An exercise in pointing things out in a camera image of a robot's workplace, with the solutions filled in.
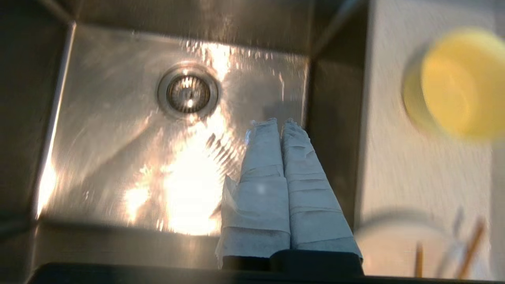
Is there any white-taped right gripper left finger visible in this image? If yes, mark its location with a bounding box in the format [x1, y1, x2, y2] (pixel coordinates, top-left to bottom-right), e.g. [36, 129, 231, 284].
[215, 118, 292, 269]

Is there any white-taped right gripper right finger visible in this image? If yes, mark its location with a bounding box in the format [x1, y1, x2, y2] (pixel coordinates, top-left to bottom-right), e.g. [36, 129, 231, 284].
[281, 118, 363, 261]

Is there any brown wooden chopstick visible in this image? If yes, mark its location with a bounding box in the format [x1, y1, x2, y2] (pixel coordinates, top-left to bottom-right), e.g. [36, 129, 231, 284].
[414, 241, 424, 277]
[457, 218, 486, 279]

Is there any yellow plastic bowl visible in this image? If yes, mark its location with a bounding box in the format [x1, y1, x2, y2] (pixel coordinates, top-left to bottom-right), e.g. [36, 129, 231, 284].
[402, 28, 505, 142]

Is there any stainless steel sink basin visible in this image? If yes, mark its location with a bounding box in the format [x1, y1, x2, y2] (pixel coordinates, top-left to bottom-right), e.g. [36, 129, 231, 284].
[0, 0, 369, 273]

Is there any round metal drain strainer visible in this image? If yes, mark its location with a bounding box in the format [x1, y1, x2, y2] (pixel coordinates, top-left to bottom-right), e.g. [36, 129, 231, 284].
[157, 64, 220, 120]

